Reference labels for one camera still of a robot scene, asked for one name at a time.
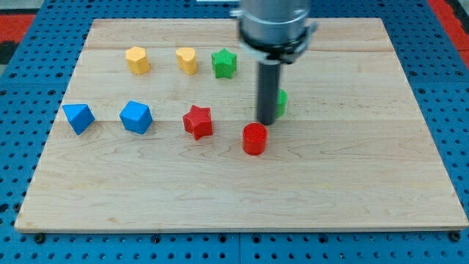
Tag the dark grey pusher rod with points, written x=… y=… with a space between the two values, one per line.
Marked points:
x=267 y=91

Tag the red cylinder block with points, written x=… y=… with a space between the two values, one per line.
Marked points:
x=254 y=138

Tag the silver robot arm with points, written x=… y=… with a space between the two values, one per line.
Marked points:
x=275 y=33

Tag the green star block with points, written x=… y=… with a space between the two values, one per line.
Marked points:
x=224 y=63

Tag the red star block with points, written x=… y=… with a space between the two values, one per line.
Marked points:
x=198 y=122

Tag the green cylinder block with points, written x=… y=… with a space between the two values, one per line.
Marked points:
x=281 y=103

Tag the yellow heart block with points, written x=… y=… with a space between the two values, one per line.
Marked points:
x=186 y=60

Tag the yellow hexagon block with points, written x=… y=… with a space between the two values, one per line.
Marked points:
x=137 y=60

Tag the wooden board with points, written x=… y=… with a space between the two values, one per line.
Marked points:
x=352 y=153

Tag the blue cube block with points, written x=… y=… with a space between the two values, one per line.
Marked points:
x=136 y=117

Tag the blue triangle block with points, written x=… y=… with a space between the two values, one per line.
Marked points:
x=79 y=116

